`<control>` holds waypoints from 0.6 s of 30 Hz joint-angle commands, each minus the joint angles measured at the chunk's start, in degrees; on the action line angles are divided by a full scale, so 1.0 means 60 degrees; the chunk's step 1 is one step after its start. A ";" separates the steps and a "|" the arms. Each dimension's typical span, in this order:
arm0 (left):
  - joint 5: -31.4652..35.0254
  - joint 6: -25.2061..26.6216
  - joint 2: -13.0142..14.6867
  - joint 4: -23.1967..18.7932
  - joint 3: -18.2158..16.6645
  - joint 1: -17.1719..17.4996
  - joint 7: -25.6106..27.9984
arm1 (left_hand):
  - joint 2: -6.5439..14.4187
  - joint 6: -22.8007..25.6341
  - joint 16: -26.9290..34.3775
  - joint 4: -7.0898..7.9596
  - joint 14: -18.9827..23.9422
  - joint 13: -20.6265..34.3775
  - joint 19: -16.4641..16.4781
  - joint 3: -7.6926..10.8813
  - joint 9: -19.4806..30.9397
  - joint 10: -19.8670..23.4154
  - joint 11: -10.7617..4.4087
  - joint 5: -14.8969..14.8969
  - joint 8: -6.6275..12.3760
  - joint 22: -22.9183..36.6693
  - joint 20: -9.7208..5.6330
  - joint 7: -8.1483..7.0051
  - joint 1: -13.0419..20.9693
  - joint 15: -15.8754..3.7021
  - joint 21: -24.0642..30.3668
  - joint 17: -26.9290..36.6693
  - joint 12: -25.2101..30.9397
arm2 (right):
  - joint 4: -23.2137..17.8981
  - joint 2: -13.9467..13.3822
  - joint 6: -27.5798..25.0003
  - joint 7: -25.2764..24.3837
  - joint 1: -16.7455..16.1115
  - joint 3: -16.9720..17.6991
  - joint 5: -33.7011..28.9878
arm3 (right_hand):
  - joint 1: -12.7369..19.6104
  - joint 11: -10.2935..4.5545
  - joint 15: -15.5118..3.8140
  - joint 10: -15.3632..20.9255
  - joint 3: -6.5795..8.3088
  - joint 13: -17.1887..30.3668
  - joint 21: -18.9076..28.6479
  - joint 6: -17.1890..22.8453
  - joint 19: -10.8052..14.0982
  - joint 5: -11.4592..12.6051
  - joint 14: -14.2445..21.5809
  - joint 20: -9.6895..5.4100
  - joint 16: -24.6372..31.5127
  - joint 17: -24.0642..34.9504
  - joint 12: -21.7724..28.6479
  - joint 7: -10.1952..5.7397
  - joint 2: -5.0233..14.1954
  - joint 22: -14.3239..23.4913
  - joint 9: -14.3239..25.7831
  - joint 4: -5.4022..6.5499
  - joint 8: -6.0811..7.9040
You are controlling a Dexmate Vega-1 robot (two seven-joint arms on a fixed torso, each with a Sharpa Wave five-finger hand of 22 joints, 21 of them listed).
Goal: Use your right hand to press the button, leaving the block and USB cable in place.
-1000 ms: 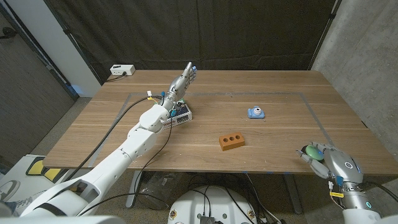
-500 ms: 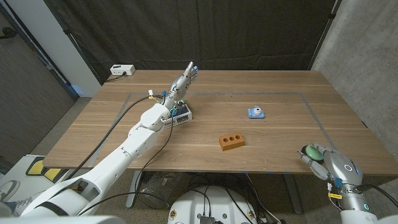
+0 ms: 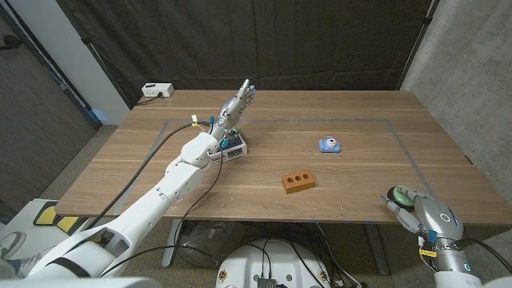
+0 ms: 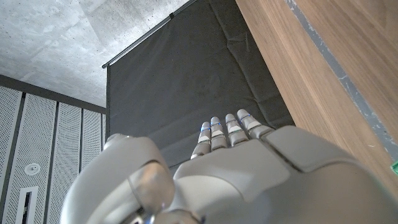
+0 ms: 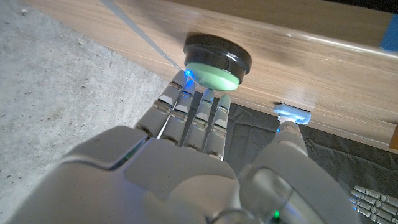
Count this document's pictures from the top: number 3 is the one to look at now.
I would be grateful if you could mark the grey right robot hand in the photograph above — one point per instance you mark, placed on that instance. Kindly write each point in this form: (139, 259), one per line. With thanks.
(438, 218)

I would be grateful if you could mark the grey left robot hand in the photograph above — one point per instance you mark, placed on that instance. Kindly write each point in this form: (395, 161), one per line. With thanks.
(232, 110)

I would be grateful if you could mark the green push button black base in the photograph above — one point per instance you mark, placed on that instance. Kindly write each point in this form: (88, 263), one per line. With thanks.
(401, 197)

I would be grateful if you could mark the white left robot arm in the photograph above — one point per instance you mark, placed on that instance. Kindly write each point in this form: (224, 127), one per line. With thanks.
(176, 184)

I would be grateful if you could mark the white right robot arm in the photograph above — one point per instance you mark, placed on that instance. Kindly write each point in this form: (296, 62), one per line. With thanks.
(452, 260)

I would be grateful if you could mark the orange brick block three holes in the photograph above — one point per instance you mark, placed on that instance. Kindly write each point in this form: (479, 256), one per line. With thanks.
(298, 183)

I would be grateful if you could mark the Peanuts puzzle box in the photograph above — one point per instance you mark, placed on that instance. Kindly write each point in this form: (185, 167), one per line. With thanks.
(236, 151)

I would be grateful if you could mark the grey table leg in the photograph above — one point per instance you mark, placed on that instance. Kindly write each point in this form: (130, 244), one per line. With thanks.
(378, 250)
(171, 244)

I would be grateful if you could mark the black fabric backdrop curtain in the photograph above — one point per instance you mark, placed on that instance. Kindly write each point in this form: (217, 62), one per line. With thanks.
(256, 44)

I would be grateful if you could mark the white power box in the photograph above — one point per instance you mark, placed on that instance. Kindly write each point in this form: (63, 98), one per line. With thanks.
(157, 89)

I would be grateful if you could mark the clear plastic bag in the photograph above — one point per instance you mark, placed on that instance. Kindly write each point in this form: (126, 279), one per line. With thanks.
(206, 244)

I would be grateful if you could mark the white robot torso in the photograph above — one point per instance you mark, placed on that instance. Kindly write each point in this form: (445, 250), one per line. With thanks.
(276, 264)

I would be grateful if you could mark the white cart with yellow panels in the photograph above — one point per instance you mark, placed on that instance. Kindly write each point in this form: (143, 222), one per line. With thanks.
(60, 224)

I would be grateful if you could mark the blue toy camera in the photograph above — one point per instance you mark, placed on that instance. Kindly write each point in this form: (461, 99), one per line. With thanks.
(329, 145)

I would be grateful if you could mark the black backdrop frame pole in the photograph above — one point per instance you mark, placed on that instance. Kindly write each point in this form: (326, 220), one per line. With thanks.
(96, 56)
(418, 44)

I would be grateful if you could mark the black wall bracket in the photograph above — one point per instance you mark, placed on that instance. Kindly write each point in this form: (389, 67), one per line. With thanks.
(10, 41)

